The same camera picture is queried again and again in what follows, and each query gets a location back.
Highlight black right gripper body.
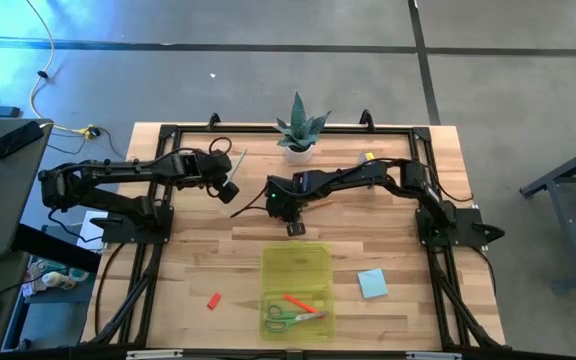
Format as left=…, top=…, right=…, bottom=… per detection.
left=265, top=174, right=303, bottom=224

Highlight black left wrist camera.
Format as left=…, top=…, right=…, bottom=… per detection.
left=183, top=153, right=203, bottom=177

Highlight white bottle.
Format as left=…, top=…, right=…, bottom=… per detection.
left=41, top=270, right=77, bottom=290

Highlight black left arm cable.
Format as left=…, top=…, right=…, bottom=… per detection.
left=207, top=136, right=234, bottom=158

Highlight silver frame bracket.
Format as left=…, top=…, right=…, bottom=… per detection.
left=406, top=350, right=463, bottom=360
left=126, top=349, right=185, bottom=360

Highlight yellow floor cable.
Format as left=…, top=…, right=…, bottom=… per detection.
left=25, top=0, right=102, bottom=141

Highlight blue-grey metal cart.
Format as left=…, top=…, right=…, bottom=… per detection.
left=519, top=138, right=576, bottom=295

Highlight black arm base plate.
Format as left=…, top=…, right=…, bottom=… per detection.
left=415, top=207, right=507, bottom=250
left=101, top=204, right=175, bottom=245

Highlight orange-red marker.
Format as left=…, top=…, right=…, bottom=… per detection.
left=282, top=293, right=320, bottom=315

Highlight blue sticky note pad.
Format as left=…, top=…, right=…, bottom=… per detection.
left=357, top=267, right=390, bottom=300

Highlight dark grey desk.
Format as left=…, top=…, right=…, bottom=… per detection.
left=0, top=118, right=55, bottom=257

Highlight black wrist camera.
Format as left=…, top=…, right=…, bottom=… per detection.
left=297, top=170, right=315, bottom=194
left=183, top=153, right=203, bottom=177

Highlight green pencil with orange eraser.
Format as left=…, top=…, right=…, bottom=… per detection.
left=223, top=148, right=249, bottom=187

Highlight snake plant in white pot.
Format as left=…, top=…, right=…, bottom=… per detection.
left=273, top=91, right=332, bottom=166

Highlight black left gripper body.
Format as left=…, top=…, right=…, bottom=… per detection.
left=198, top=152, right=233, bottom=190

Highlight black phone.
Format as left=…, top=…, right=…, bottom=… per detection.
left=0, top=120, right=46, bottom=161

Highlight green-handled scissors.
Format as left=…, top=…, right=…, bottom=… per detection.
left=263, top=303, right=328, bottom=334

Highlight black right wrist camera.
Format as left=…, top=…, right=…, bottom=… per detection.
left=297, top=170, right=315, bottom=194

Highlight black aluminium rig frame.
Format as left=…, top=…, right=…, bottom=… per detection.
left=81, top=110, right=508, bottom=351

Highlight yellow-green transparent plastic case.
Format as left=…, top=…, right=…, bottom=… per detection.
left=259, top=241, right=337, bottom=344

